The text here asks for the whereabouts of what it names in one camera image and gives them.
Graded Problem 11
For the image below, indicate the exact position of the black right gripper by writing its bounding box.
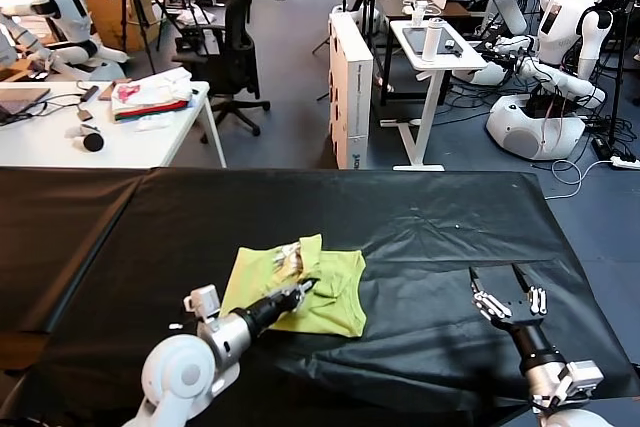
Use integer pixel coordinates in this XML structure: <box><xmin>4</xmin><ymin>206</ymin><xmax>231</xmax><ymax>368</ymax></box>
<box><xmin>468</xmin><ymin>262</ymin><xmax>567</xmax><ymax>375</ymax></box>

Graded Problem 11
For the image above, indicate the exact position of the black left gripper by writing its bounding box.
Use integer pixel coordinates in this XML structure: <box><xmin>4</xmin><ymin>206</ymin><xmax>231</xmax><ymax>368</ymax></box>
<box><xmin>244</xmin><ymin>276</ymin><xmax>322</xmax><ymax>335</ymax></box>

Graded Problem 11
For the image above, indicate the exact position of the yellow t-shirt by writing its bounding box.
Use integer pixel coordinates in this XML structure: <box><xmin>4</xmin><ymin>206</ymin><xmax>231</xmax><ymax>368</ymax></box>
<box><xmin>219</xmin><ymin>232</ymin><xmax>369</xmax><ymax>339</ymax></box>

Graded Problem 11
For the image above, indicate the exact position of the folded clothes stack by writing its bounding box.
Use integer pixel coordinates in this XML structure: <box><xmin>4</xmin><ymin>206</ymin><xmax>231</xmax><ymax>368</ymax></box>
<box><xmin>109</xmin><ymin>66</ymin><xmax>195</xmax><ymax>124</ymax></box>

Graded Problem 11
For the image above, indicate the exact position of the black tablecloth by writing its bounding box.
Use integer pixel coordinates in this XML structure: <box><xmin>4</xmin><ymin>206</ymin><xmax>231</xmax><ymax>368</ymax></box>
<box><xmin>9</xmin><ymin>167</ymin><xmax>637</xmax><ymax>427</ymax></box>
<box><xmin>0</xmin><ymin>166</ymin><xmax>152</xmax><ymax>335</ymax></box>

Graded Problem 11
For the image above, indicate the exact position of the tall white cardboard box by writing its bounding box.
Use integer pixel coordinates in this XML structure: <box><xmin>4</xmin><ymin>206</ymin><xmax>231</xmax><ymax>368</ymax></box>
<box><xmin>327</xmin><ymin>11</ymin><xmax>375</xmax><ymax>171</ymax></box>

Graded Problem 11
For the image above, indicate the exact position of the small white standing desk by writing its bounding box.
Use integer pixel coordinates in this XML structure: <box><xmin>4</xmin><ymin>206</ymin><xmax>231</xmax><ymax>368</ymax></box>
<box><xmin>379</xmin><ymin>18</ymin><xmax>489</xmax><ymax>173</ymax></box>

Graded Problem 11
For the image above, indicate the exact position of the black office chair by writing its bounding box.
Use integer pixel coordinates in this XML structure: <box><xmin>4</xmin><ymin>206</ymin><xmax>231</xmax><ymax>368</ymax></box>
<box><xmin>170</xmin><ymin>0</ymin><xmax>272</xmax><ymax>146</ymax></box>

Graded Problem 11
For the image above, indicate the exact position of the black light stand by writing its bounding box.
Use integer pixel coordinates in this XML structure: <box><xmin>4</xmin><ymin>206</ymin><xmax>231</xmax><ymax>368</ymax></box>
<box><xmin>605</xmin><ymin>0</ymin><xmax>632</xmax><ymax>150</ymax></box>

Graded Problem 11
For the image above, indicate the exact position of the black white vr controller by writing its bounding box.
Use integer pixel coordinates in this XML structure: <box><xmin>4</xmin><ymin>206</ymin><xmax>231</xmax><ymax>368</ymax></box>
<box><xmin>64</xmin><ymin>123</ymin><xmax>106</xmax><ymax>154</ymax></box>

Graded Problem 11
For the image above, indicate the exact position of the white bottle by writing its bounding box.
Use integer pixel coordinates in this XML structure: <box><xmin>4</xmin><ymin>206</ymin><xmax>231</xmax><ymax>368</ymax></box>
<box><xmin>421</xmin><ymin>17</ymin><xmax>446</xmax><ymax>64</ymax></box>

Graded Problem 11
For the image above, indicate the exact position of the dark tablet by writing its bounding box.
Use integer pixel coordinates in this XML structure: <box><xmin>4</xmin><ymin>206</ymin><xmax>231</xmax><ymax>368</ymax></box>
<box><xmin>401</xmin><ymin>24</ymin><xmax>465</xmax><ymax>56</ymax></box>

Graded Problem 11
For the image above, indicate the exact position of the brown notebook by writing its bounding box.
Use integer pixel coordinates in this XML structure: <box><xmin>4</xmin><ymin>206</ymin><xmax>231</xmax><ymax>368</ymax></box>
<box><xmin>97</xmin><ymin>79</ymin><xmax>133</xmax><ymax>102</ymax></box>

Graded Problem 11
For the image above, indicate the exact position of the white table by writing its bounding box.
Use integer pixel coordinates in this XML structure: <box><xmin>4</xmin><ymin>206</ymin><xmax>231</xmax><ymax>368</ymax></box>
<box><xmin>0</xmin><ymin>80</ymin><xmax>228</xmax><ymax>170</ymax></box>

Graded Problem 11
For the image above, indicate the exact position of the black tripod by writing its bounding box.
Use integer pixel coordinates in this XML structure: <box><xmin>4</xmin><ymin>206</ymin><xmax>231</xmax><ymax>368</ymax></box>
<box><xmin>102</xmin><ymin>0</ymin><xmax>183</xmax><ymax>75</ymax></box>
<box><xmin>159</xmin><ymin>0</ymin><xmax>213</xmax><ymax>58</ymax></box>

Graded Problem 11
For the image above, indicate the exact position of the white headset gadget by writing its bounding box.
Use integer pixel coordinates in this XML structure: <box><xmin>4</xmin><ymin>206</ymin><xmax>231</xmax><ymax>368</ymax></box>
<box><xmin>401</xmin><ymin>0</ymin><xmax>442</xmax><ymax>25</ymax></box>

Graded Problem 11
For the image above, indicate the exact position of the brown cardboard box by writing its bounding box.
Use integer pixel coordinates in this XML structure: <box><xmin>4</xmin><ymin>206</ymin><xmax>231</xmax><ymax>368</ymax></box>
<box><xmin>79</xmin><ymin>0</ymin><xmax>168</xmax><ymax>52</ymax></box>

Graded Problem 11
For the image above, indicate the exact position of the grey laptop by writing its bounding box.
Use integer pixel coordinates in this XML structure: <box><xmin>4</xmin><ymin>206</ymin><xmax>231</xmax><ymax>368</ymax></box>
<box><xmin>0</xmin><ymin>87</ymin><xmax>52</xmax><ymax>125</ymax></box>

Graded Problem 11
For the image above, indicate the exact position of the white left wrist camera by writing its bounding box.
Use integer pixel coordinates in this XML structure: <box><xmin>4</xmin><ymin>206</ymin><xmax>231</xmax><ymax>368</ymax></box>
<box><xmin>182</xmin><ymin>284</ymin><xmax>223</xmax><ymax>324</ymax></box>

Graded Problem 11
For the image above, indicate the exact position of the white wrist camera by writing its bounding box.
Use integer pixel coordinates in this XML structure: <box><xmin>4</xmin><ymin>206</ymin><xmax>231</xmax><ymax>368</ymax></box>
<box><xmin>182</xmin><ymin>284</ymin><xmax>223</xmax><ymax>324</ymax></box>
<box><xmin>556</xmin><ymin>358</ymin><xmax>605</xmax><ymax>407</ymax></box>

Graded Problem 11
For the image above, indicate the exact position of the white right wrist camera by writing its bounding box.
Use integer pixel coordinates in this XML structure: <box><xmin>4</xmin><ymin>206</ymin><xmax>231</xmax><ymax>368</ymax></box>
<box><xmin>556</xmin><ymin>358</ymin><xmax>605</xmax><ymax>407</ymax></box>

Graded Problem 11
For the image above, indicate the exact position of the white floor cable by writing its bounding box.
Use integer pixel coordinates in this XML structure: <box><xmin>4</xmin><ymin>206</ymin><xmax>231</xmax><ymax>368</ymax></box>
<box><xmin>541</xmin><ymin>157</ymin><xmax>617</xmax><ymax>201</ymax></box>

